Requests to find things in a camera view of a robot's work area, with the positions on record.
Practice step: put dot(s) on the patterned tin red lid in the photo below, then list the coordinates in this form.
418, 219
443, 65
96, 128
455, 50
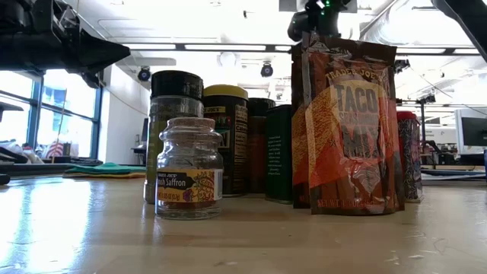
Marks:
410, 152

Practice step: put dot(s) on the glass saffron jar cork lid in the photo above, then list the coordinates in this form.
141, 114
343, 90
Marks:
189, 167

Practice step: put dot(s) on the red white striped bag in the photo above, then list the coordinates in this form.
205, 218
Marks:
57, 149

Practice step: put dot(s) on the computer monitor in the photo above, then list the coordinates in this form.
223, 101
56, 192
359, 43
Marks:
473, 131

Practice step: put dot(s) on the black can yellow lid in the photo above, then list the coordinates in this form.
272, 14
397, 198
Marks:
228, 125

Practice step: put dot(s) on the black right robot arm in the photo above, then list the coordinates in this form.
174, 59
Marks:
470, 23

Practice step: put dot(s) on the green tin black lid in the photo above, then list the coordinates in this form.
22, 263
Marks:
279, 152

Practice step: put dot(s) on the teal cleaning cloth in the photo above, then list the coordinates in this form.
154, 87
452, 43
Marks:
106, 169

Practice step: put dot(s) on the black ceiling camera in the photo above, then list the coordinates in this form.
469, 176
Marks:
401, 64
144, 74
266, 70

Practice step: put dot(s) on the orange spice jar black lid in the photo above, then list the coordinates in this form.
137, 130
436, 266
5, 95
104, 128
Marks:
258, 152

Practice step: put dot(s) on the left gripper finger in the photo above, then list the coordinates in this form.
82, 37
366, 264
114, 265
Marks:
102, 53

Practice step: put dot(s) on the long ceiling light strip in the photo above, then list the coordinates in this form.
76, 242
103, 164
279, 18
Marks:
422, 50
224, 47

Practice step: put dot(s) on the blue framed window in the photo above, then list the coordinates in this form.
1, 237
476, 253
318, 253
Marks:
68, 95

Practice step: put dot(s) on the green herb jar black lid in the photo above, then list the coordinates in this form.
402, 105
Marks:
173, 102

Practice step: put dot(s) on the black background camera stand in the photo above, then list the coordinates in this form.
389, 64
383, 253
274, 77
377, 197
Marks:
422, 122

